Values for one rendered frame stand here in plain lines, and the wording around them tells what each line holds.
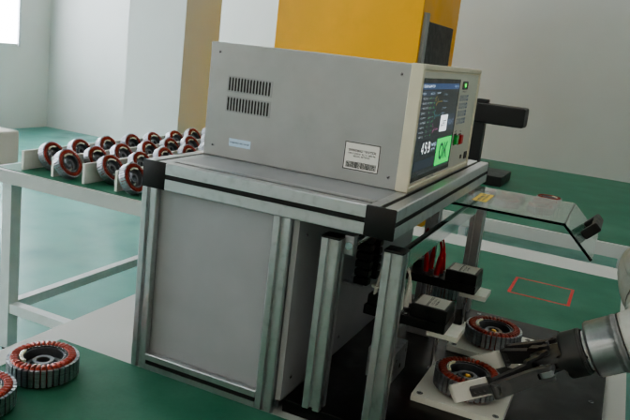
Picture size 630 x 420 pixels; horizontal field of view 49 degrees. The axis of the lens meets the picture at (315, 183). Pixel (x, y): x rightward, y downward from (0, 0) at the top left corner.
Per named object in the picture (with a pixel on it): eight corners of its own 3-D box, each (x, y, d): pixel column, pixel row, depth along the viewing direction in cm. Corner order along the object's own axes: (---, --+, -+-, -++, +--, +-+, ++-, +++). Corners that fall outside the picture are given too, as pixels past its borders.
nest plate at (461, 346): (532, 345, 144) (533, 339, 144) (522, 371, 131) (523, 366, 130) (462, 326, 150) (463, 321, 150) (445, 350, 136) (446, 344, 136)
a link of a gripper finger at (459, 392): (495, 393, 111) (494, 395, 110) (455, 401, 113) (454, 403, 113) (488, 375, 111) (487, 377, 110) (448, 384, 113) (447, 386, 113)
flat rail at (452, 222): (482, 208, 156) (484, 196, 156) (397, 277, 101) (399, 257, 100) (476, 207, 157) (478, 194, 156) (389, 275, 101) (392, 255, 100)
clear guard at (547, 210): (598, 235, 145) (603, 208, 144) (592, 262, 124) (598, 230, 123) (447, 205, 158) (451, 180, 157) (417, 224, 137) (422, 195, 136)
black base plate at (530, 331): (607, 352, 150) (608, 343, 149) (590, 519, 92) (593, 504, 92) (402, 300, 168) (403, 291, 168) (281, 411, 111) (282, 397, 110)
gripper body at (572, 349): (596, 382, 105) (537, 395, 109) (597, 362, 113) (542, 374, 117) (578, 337, 106) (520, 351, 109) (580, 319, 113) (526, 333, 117)
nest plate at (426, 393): (515, 391, 122) (516, 384, 122) (500, 428, 109) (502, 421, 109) (433, 367, 128) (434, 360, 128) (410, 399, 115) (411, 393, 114)
